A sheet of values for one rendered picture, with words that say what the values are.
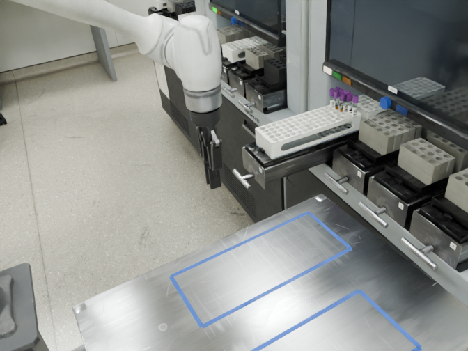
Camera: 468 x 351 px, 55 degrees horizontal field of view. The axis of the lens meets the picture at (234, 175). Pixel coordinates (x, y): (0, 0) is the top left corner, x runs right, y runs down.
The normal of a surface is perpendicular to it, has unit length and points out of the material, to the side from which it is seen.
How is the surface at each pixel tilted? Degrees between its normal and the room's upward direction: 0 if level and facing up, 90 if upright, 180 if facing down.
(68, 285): 0
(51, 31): 90
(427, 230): 90
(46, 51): 90
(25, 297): 0
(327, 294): 0
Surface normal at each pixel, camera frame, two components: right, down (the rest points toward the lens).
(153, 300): -0.08, -0.81
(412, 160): -0.91, 0.30
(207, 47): 0.52, 0.31
